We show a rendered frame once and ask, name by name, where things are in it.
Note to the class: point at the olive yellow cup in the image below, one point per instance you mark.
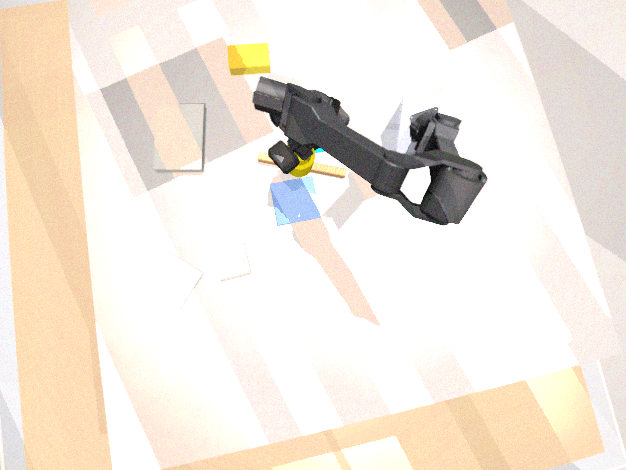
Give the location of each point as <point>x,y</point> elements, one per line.
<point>304,166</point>

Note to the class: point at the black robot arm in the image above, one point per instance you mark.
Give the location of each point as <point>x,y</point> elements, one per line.
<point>309,117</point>

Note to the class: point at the tan rectangular bar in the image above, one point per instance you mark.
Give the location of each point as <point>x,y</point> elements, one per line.
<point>316,168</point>

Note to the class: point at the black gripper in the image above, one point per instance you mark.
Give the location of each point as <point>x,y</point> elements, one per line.
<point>284,156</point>

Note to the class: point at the yellow rectangular block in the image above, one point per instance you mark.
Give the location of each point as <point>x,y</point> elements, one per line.
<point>248,59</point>

